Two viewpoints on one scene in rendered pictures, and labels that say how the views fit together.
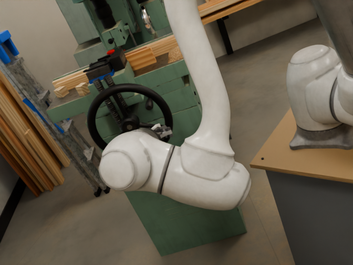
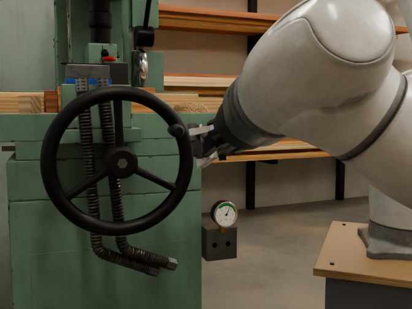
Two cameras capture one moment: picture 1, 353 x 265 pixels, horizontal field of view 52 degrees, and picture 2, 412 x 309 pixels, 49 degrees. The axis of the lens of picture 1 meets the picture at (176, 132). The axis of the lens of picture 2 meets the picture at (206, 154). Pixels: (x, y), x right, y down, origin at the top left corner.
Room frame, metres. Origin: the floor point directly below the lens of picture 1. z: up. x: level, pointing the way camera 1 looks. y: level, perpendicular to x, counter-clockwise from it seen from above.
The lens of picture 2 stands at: (0.31, 0.40, 0.92)
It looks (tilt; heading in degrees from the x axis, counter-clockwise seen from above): 6 degrees down; 331
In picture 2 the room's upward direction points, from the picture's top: straight up
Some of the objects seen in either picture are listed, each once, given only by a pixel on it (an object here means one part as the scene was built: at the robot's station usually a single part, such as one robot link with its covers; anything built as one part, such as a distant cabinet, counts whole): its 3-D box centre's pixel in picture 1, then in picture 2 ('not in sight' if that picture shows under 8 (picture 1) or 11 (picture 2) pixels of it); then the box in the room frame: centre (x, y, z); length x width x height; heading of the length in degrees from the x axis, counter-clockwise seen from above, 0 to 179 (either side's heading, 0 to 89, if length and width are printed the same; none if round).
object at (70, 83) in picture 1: (129, 61); (106, 104); (1.47, 0.06, 0.92); 0.65 x 0.02 x 0.04; 79
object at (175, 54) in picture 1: (177, 51); (190, 106); (1.34, -0.13, 0.91); 0.12 x 0.09 x 0.03; 169
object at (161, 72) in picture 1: (121, 85); (92, 125); (1.37, 0.12, 0.87); 0.61 x 0.30 x 0.06; 79
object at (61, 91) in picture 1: (61, 91); not in sight; (1.47, 0.36, 0.92); 0.04 x 0.04 x 0.03; 45
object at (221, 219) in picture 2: not in sight; (223, 216); (1.21, -0.15, 0.65); 0.06 x 0.04 x 0.08; 79
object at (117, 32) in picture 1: (116, 36); (100, 63); (1.49, 0.06, 1.03); 0.14 x 0.07 x 0.09; 169
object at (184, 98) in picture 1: (144, 85); (99, 161); (1.59, 0.05, 0.76); 0.57 x 0.45 x 0.09; 169
